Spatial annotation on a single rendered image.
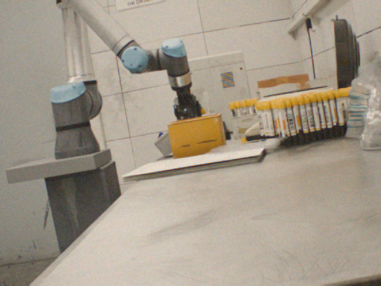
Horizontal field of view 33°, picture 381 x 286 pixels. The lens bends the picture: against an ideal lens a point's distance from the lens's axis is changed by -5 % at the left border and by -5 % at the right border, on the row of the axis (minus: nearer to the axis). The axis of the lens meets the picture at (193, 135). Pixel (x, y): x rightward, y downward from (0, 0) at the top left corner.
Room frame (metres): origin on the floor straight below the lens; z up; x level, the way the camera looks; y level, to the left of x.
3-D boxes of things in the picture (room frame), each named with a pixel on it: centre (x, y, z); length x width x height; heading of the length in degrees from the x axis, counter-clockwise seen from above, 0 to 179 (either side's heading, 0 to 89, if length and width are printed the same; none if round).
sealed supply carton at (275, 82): (3.00, -0.45, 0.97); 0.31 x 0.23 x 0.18; 170
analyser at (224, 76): (2.63, -0.11, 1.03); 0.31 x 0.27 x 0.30; 177
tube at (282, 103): (1.58, -0.22, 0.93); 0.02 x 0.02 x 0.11
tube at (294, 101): (1.58, -0.25, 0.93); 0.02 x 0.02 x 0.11
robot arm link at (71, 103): (2.10, 0.37, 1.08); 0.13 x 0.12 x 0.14; 171
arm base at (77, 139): (2.09, 0.37, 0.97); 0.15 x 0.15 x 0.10
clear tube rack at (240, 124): (2.22, -0.18, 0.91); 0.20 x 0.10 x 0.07; 177
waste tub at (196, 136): (1.75, -0.01, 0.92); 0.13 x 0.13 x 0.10; 84
